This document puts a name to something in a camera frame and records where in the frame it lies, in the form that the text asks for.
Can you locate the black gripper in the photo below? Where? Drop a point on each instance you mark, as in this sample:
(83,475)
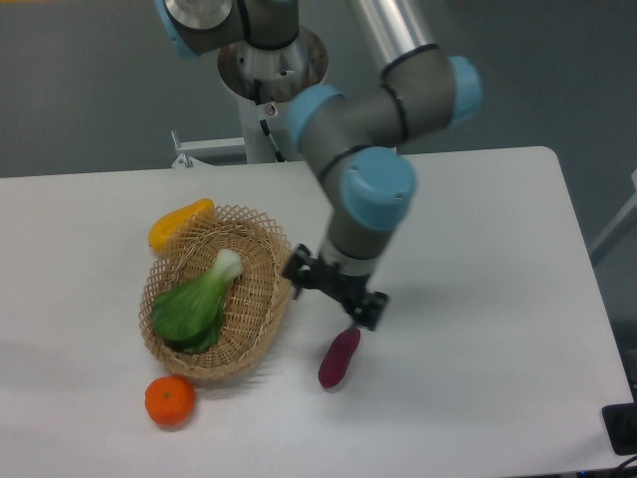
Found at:
(308,273)

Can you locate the green bok choy vegetable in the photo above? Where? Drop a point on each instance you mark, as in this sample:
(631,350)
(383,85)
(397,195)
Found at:
(189,317)

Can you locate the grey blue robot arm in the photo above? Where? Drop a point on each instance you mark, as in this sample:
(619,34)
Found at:
(349,144)

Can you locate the woven wicker basket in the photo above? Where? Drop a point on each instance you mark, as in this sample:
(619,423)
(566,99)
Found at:
(254,305)

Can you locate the purple sweet potato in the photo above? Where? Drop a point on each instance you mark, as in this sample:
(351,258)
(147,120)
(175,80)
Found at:
(335,363)

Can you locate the yellow orange mango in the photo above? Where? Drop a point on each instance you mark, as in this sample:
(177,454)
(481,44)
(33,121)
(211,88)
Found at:
(164,227)

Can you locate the orange tangerine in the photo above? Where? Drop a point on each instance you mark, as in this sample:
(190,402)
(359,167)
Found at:
(170,400)

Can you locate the black device at edge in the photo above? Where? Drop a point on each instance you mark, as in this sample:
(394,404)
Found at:
(620,423)

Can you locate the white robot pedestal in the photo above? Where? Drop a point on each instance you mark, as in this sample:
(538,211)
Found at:
(264,82)

